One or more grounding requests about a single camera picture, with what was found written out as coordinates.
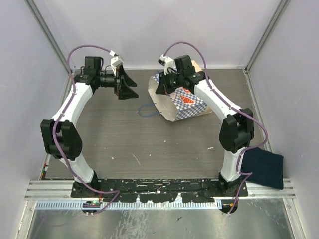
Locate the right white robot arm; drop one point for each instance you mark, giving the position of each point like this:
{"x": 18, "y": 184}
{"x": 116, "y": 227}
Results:
{"x": 237, "y": 128}

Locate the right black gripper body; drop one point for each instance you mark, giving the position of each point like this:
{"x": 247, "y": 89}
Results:
{"x": 171, "y": 81}

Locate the aluminium front rail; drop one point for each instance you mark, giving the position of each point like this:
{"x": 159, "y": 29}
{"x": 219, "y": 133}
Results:
{"x": 63, "y": 189}

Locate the checkered paper bag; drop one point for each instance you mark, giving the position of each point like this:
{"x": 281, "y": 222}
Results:
{"x": 179, "y": 105}

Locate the dark blue folded cloth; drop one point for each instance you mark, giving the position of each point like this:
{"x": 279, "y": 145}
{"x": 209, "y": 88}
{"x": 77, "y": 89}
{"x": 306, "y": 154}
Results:
{"x": 266, "y": 168}

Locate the white slotted cable duct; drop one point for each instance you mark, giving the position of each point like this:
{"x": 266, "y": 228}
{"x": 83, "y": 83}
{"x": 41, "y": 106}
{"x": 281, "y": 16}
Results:
{"x": 82, "y": 204}

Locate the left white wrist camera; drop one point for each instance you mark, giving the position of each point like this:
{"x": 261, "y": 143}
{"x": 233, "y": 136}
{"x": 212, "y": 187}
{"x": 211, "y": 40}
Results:
{"x": 116, "y": 63}

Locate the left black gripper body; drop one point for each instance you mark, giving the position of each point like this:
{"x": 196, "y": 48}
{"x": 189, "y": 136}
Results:
{"x": 117, "y": 84}

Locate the aluminium corner post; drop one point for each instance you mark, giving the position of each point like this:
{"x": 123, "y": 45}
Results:
{"x": 280, "y": 9}
{"x": 47, "y": 32}

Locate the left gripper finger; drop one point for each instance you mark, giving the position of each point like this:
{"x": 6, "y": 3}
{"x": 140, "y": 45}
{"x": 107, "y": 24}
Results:
{"x": 125, "y": 93}
{"x": 123, "y": 75}

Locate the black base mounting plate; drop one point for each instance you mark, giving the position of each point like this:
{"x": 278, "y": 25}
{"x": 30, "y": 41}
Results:
{"x": 166, "y": 190}

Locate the right aluminium corner post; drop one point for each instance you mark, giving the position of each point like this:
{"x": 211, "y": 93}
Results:
{"x": 280, "y": 9}

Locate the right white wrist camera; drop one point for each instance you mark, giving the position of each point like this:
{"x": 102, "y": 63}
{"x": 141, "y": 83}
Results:
{"x": 166, "y": 62}

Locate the left aluminium corner post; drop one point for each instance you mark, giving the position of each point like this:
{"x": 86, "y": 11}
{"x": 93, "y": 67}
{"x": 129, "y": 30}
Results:
{"x": 47, "y": 32}

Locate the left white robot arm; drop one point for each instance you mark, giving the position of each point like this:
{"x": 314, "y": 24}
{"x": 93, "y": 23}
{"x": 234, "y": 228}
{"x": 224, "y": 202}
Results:
{"x": 60, "y": 136}

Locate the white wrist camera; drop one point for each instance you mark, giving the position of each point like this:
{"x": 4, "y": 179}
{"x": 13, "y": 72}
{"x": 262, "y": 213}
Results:
{"x": 116, "y": 63}
{"x": 166, "y": 62}

